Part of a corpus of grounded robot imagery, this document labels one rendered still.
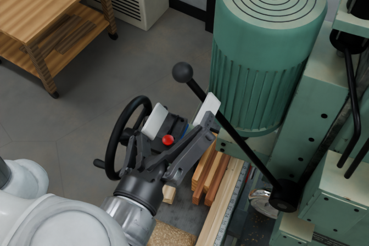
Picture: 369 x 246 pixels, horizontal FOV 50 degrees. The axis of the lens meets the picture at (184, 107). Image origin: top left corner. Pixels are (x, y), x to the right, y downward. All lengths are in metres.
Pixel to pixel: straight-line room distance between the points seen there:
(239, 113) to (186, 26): 2.01
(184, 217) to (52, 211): 0.70
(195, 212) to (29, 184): 0.50
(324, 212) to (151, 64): 1.91
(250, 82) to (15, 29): 1.61
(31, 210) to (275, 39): 0.40
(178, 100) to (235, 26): 1.75
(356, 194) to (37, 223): 0.50
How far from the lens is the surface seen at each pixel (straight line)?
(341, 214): 0.76
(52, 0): 2.23
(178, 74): 0.62
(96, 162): 1.25
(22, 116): 2.46
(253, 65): 0.65
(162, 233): 1.02
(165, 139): 1.02
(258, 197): 0.93
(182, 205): 1.08
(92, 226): 0.39
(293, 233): 0.90
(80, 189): 2.14
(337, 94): 0.68
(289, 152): 0.86
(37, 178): 1.29
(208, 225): 1.02
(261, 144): 0.98
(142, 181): 0.61
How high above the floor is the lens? 1.91
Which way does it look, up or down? 56 degrees down
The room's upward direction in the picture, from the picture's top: straight up
